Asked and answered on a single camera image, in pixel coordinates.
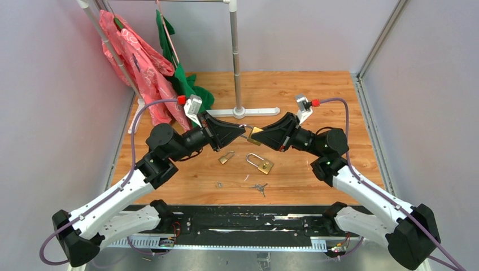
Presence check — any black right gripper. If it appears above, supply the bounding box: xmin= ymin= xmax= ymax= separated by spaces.
xmin=250 ymin=112 xmax=323 ymax=158

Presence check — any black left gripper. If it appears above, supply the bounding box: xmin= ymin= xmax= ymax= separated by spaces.
xmin=173 ymin=113 xmax=249 ymax=163

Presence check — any small brass padlock with key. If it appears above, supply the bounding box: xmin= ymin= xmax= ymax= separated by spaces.
xmin=219 ymin=151 xmax=236 ymax=164

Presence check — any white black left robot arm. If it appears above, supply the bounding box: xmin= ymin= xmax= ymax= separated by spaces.
xmin=52 ymin=112 xmax=245 ymax=267

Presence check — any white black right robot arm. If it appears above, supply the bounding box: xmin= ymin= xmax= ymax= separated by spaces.
xmin=250 ymin=112 xmax=441 ymax=270

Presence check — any silver key bunch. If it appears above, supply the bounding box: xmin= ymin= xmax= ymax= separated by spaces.
xmin=250 ymin=183 xmax=268 ymax=198

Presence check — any green garment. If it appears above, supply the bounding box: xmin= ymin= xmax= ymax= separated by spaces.
xmin=156 ymin=10 xmax=215 ymax=112

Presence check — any white metal clothes rack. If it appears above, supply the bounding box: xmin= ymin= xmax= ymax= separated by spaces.
xmin=77 ymin=1 xmax=280 ymax=119

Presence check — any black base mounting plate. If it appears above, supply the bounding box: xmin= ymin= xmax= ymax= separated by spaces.
xmin=168 ymin=205 xmax=347 ymax=246

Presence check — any pink patterned garment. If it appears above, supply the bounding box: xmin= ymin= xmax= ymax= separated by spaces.
xmin=99 ymin=10 xmax=192 ymax=131

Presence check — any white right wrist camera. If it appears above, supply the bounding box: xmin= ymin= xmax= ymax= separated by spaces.
xmin=295 ymin=94 xmax=313 ymax=126

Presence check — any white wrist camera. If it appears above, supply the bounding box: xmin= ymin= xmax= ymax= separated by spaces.
xmin=184 ymin=95 xmax=202 ymax=126
xmin=295 ymin=94 xmax=313 ymax=126

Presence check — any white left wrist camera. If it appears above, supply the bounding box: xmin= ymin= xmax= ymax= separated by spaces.
xmin=184 ymin=95 xmax=202 ymax=126

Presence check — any slotted grey cable duct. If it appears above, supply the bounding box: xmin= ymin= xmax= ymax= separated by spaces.
xmin=108 ymin=235 xmax=328 ymax=252

